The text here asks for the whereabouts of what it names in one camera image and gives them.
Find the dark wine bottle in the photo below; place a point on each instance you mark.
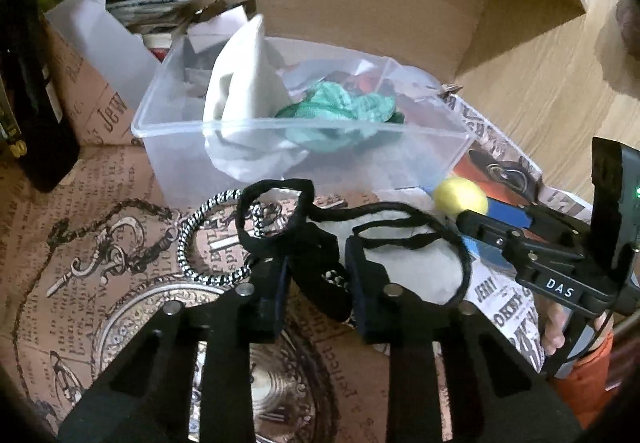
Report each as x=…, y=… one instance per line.
x=33, y=123

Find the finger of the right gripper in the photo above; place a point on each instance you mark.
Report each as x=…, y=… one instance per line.
x=545, y=268
x=525, y=229

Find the yellow soft ball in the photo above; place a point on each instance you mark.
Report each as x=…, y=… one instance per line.
x=455, y=195

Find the black face mask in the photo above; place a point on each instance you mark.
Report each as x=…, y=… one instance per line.
x=327, y=249

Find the person's right hand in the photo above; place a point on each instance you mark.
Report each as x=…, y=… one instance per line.
x=555, y=317

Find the green knitted cloth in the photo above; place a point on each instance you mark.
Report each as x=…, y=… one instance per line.
x=330, y=102

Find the clear plastic storage bin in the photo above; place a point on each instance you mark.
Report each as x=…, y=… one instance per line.
x=193, y=158

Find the white cloth pouch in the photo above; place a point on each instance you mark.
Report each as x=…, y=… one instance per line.
x=244, y=87

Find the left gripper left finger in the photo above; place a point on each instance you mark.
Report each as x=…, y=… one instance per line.
x=145, y=394

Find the white paper sheet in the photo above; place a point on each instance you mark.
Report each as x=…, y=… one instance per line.
x=119, y=56

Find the vintage newspaper print mat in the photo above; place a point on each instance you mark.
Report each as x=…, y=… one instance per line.
x=84, y=267

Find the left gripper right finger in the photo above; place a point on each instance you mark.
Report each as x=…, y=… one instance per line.
x=455, y=378

